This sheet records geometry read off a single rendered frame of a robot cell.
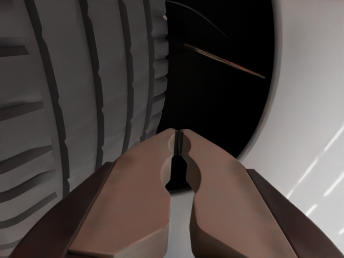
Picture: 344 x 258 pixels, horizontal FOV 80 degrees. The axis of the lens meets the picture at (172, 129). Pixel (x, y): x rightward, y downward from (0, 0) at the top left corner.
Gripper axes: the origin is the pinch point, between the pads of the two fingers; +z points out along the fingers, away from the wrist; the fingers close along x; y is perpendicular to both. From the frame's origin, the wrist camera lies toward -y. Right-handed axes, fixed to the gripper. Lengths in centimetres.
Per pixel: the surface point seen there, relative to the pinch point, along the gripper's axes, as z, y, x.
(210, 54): 55, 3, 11
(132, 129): 10.6, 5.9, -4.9
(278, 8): 23.3, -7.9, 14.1
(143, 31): 12.4, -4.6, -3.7
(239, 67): 51, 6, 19
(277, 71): 22.1, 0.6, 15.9
